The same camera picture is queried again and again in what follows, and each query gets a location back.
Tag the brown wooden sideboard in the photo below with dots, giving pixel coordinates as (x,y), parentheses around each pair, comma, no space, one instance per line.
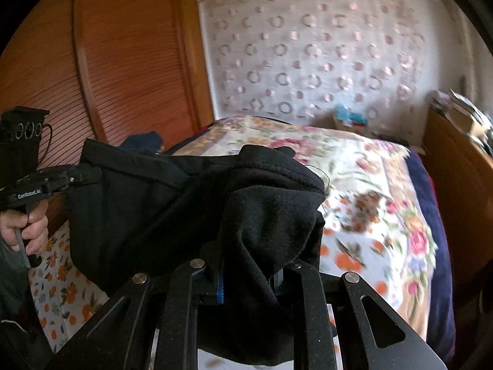
(458,185)

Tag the floral quilt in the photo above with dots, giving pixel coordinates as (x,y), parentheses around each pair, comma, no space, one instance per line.
(366,208)

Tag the navy blue garment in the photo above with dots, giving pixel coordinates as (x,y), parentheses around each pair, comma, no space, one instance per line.
(142,142)

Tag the person's left forearm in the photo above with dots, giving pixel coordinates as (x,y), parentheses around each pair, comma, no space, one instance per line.
(9,273)

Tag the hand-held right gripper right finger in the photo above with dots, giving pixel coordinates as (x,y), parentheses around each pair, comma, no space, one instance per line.
(279,283)

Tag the brown slatted wooden wardrobe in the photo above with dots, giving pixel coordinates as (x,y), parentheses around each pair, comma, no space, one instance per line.
(96,65)

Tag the stack of papers and boxes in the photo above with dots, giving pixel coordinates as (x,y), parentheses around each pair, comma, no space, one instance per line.
(460,108)

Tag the person's left hand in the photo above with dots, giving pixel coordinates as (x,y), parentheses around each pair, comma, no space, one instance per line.
(32,231)

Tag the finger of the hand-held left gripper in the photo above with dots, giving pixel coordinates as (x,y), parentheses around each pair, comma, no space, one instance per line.
(84,173)

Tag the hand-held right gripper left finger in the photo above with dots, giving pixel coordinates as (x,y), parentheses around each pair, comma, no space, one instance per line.
(220,285)

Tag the navy blue blanket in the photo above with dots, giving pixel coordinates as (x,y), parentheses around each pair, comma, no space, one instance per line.
(431,246)

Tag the orange fruit print bedsheet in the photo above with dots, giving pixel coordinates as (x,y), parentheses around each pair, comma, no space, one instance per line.
(65,296)

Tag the black printed t-shirt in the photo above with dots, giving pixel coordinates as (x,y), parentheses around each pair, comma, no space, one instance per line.
(154,208)

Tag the blue plastic bag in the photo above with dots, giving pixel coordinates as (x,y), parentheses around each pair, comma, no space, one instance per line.
(346,115)

